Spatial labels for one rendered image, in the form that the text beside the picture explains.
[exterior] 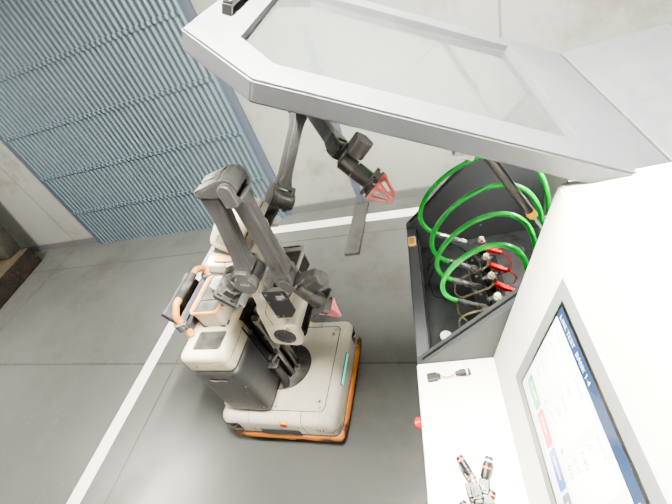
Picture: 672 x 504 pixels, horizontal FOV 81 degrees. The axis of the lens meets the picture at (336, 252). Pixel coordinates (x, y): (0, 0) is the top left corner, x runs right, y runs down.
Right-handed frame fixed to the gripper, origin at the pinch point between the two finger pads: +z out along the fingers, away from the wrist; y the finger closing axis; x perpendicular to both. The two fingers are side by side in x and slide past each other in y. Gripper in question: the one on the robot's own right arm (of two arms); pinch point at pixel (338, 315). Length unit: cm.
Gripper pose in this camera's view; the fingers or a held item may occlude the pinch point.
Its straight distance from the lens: 141.3
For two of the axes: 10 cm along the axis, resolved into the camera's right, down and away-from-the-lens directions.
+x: -7.0, 4.1, 5.9
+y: 1.7, -7.0, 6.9
